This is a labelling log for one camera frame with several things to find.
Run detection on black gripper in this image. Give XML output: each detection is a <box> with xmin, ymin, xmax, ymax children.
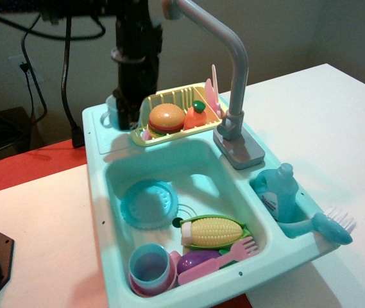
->
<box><xmin>112</xmin><ymin>13</ymin><xmax>162</xmax><ymax>130</ymax></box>

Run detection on light blue toy cup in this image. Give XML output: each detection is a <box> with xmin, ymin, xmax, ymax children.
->
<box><xmin>100</xmin><ymin>95</ymin><xmax>119</xmax><ymax>129</ymax></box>

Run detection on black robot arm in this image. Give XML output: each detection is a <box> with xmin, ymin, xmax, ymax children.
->
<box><xmin>0</xmin><ymin>1</ymin><xmax>162</xmax><ymax>131</ymax></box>

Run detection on mint green toy sink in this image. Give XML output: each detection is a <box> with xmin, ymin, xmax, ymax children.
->
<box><xmin>82</xmin><ymin>104</ymin><xmax>335</xmax><ymax>307</ymax></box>

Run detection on blue cup in sink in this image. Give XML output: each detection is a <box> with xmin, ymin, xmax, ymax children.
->
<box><xmin>128</xmin><ymin>243</ymin><xmax>171</xmax><ymax>289</ymax></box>

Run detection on pink cup under blue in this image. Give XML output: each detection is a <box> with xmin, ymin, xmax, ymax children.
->
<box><xmin>128</xmin><ymin>251</ymin><xmax>181</xmax><ymax>297</ymax></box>

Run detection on toy hamburger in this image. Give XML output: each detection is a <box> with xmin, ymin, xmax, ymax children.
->
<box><xmin>147</xmin><ymin>103</ymin><xmax>185</xmax><ymax>138</ymax></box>

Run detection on yellow dish rack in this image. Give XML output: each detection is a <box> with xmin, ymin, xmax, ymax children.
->
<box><xmin>131</xmin><ymin>83</ymin><xmax>228</xmax><ymax>146</ymax></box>

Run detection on orange toy fruit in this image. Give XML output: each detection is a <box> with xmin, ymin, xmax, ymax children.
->
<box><xmin>183</xmin><ymin>100</ymin><xmax>207</xmax><ymax>130</ymax></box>

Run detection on pink toy utensils in rack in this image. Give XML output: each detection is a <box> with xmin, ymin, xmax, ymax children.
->
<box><xmin>204</xmin><ymin>64</ymin><xmax>221</xmax><ymax>118</ymax></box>

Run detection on blue toy plate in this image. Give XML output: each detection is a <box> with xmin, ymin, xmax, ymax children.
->
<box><xmin>120</xmin><ymin>180</ymin><xmax>178</xmax><ymax>230</ymax></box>

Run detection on grey toy faucet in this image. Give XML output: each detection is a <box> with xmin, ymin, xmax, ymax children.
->
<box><xmin>162</xmin><ymin>1</ymin><xmax>265</xmax><ymax>169</ymax></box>

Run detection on dark box on floor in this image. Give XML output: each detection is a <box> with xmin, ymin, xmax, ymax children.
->
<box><xmin>0</xmin><ymin>107</ymin><xmax>45</xmax><ymax>160</ymax></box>

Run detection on toy corn cob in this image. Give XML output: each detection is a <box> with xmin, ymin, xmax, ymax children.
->
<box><xmin>180</xmin><ymin>215</ymin><xmax>251</xmax><ymax>249</ymax></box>

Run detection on purple toy eggplant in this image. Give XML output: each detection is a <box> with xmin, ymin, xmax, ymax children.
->
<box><xmin>176</xmin><ymin>250</ymin><xmax>220</xmax><ymax>274</ymax></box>

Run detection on blue toy soap bottle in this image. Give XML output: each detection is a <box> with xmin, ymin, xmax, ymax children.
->
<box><xmin>251</xmin><ymin>163</ymin><xmax>299</xmax><ymax>223</ymax></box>

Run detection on pink toy knife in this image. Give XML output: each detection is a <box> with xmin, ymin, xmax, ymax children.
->
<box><xmin>178</xmin><ymin>259</ymin><xmax>221</xmax><ymax>286</ymax></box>

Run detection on pink toy fork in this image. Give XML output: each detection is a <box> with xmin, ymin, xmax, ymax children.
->
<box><xmin>216</xmin><ymin>236</ymin><xmax>260</xmax><ymax>267</ymax></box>

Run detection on blue dish brush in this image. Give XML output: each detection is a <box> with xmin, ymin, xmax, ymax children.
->
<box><xmin>278</xmin><ymin>207</ymin><xmax>356</xmax><ymax>245</ymax></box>

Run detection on black gooseneck cable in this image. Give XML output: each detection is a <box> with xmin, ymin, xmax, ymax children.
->
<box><xmin>60</xmin><ymin>15</ymin><xmax>85</xmax><ymax>149</ymax></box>

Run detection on white wall outlet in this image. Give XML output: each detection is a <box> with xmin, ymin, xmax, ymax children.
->
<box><xmin>8</xmin><ymin>54</ymin><xmax>45</xmax><ymax>85</ymax></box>

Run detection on thin black power cord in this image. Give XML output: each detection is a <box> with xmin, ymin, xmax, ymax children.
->
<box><xmin>0</xmin><ymin>11</ymin><xmax>106</xmax><ymax>129</ymax></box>

